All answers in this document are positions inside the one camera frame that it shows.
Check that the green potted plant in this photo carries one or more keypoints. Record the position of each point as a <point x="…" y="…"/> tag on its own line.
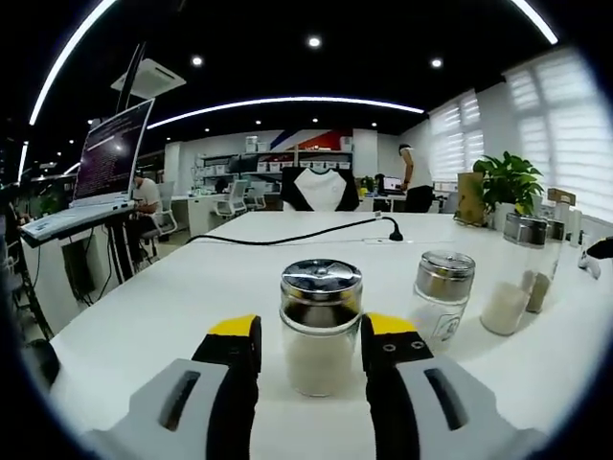
<point x="507" y="177"/>

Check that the small seasoning bottle white powder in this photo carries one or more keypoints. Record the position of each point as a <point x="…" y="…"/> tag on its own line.
<point x="444" y="275"/>

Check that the white plant pot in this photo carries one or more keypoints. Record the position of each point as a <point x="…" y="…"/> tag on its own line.
<point x="503" y="213"/>

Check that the tall seasoning bottle brown powder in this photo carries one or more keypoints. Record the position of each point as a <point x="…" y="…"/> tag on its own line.
<point x="540" y="294"/>

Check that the open silver laptop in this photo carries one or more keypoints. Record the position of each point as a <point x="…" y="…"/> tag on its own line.
<point x="112" y="153"/>

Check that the ceiling air conditioner unit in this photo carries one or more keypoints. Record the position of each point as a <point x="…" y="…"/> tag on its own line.
<point x="148" y="76"/>

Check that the long curved ceiling light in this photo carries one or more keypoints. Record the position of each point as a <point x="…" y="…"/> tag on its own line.
<point x="33" y="117"/>

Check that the white mesh office chair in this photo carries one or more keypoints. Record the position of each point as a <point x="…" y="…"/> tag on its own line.
<point x="232" y="201"/>

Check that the flat cardboard box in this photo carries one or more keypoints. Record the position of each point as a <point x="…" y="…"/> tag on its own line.
<point x="560" y="194"/>

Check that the short curved ceiling light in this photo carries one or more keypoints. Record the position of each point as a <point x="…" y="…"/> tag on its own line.
<point x="297" y="99"/>

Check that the small seasoning bottle pale powder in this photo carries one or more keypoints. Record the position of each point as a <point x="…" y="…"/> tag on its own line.
<point x="320" y="354"/>

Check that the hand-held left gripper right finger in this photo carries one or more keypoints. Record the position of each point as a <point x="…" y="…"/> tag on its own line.
<point x="392" y="407"/>

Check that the tall seasoning bottle cream powder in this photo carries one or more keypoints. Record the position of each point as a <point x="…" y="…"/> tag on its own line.
<point x="500" y="306"/>

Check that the black laptop white screen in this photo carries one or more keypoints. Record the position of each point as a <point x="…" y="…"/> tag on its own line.
<point x="393" y="184"/>

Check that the black ceiling pole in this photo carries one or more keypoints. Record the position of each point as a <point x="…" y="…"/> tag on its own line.
<point x="131" y="76"/>

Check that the shelf with white storage bins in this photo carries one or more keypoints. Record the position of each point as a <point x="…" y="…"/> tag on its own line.
<point x="268" y="165"/>

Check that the black laptop stand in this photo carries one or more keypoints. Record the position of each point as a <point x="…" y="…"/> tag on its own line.
<point x="115" y="249"/>

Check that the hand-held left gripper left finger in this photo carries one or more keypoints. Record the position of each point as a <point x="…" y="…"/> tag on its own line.
<point x="230" y="407"/>

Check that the brown paper bag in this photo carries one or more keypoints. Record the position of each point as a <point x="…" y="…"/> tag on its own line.
<point x="470" y="199"/>

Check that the white thermos bottle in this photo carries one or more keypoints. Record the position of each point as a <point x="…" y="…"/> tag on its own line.
<point x="575" y="227"/>

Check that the white window blinds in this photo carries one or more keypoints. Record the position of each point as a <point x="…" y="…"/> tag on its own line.
<point x="565" y="144"/>

